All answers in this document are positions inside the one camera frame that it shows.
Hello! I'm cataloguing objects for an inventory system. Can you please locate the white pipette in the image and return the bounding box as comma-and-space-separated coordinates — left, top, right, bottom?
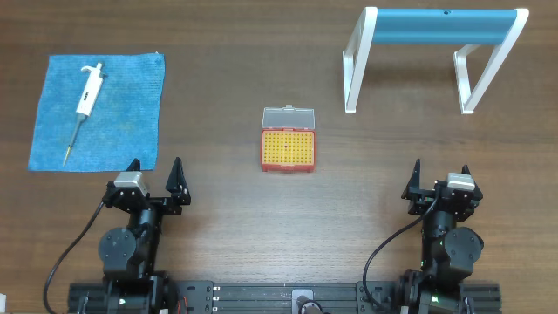
62, 61, 108, 169

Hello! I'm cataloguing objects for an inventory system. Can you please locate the white and blue stand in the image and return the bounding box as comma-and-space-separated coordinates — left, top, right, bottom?
342, 5, 531, 115

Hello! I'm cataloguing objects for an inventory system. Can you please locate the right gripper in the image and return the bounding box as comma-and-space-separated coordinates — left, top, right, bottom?
400, 158, 485, 218

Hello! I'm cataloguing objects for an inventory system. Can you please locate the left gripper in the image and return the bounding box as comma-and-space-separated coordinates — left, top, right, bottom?
103, 156, 192, 215

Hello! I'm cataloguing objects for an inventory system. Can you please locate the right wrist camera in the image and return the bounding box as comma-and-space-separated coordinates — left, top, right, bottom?
445, 171, 477, 194

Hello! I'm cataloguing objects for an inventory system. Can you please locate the mounting rail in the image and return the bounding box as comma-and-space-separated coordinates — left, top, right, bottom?
68, 281, 503, 314

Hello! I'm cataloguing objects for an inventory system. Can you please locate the black cable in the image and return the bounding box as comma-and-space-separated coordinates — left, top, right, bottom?
362, 191, 442, 312
42, 200, 107, 314

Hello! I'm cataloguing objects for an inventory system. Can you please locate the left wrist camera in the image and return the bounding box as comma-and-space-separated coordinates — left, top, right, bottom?
112, 170, 151, 198

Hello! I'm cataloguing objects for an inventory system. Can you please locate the red and yellow tip box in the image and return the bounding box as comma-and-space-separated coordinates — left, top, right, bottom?
260, 104, 316, 174

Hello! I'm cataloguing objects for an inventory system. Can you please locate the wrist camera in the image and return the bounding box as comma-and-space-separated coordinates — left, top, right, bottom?
445, 171, 477, 194
112, 170, 151, 198

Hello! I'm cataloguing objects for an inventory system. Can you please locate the blue cloth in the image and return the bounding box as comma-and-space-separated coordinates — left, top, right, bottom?
27, 52, 167, 174

